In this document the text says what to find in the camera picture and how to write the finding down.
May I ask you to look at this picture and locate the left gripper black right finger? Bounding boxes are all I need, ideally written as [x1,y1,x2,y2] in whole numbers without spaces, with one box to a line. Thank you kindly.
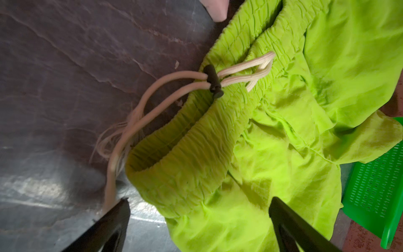
[269,197,340,252]

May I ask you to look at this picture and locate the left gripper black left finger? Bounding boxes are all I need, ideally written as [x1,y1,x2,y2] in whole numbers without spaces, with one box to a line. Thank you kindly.
[63,198,131,252]

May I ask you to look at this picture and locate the green plastic basket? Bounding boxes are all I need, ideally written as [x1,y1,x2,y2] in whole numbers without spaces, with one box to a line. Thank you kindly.
[341,117,403,250]

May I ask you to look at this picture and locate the pink shorts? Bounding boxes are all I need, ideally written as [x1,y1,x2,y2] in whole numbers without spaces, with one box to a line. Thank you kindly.
[199,0,229,23]

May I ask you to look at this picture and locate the lime green shorts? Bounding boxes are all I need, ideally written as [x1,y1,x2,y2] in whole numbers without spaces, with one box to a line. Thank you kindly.
[89,0,403,252]

